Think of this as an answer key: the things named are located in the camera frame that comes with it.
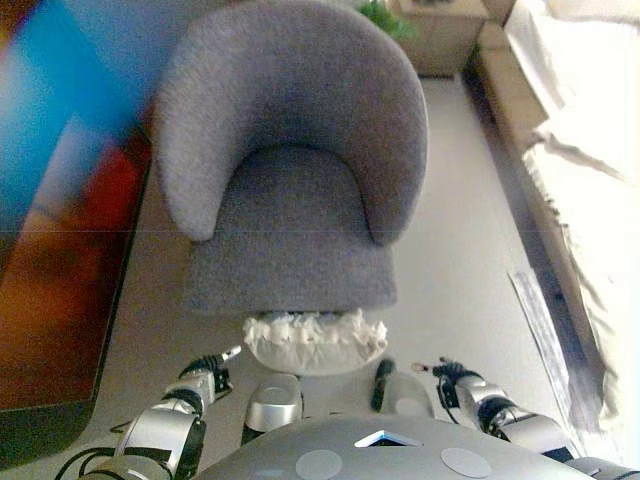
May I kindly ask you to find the brown wooden wardrobe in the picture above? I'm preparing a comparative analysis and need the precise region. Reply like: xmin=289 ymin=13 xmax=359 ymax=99
xmin=0 ymin=0 xmax=162 ymax=467

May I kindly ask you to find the cream fringed bed blanket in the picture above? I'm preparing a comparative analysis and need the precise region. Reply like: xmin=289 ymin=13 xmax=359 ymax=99
xmin=519 ymin=124 xmax=640 ymax=454

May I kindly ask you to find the green potted plant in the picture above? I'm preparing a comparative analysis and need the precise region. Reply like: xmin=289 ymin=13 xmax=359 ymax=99
xmin=356 ymin=0 xmax=417 ymax=42

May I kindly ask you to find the bed with white linen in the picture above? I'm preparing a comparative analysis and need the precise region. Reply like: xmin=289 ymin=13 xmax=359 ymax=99
xmin=468 ymin=19 xmax=607 ymax=437

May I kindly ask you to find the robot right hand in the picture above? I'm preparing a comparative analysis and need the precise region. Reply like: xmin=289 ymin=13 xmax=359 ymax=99
xmin=409 ymin=355 xmax=482 ymax=397

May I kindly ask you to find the white bed sheet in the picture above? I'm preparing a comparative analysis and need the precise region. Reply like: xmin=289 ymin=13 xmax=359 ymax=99
xmin=501 ymin=0 xmax=640 ymax=154

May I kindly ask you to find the beige bedside table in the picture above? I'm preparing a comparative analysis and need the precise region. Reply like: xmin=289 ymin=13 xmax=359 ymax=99
xmin=399 ymin=0 xmax=490 ymax=79

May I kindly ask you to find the silver robot left leg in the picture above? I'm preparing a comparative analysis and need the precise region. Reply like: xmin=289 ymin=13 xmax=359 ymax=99
xmin=240 ymin=372 xmax=307 ymax=447

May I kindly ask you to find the white fringed cushion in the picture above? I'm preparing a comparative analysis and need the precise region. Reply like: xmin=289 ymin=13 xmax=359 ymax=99
xmin=241 ymin=306 xmax=391 ymax=377

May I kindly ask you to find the grey fabric armchair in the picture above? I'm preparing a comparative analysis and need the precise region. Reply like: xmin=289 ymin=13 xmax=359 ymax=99
xmin=149 ymin=0 xmax=432 ymax=317

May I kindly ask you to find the grey patterned rug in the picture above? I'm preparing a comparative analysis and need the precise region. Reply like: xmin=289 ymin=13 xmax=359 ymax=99
xmin=506 ymin=269 xmax=602 ymax=454

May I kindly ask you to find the grey robot torso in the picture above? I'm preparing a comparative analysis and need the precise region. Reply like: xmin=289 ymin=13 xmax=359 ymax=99
xmin=194 ymin=412 xmax=601 ymax=480

